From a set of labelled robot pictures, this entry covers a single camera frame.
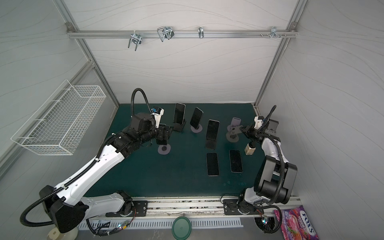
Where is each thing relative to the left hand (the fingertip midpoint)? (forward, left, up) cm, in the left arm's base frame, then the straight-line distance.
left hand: (168, 123), depth 74 cm
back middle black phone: (+18, -14, -17) cm, 29 cm away
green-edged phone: (-8, -38, -26) cm, 47 cm away
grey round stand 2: (+6, -37, -19) cm, 42 cm away
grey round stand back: (+14, -14, -27) cm, 34 cm away
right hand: (+9, -42, -12) cm, 45 cm away
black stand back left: (+18, 0, -29) cm, 34 cm away
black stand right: (+5, -24, -28) cm, 37 cm away
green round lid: (-42, -9, -17) cm, 46 cm away
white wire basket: (-6, +50, +4) cm, 50 cm away
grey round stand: (-1, +7, -28) cm, 29 cm away
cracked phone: (-10, -24, -27) cm, 38 cm away
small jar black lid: (0, -48, -19) cm, 52 cm away
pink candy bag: (-38, -62, -25) cm, 77 cm away
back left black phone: (+21, -2, -15) cm, 26 cm away
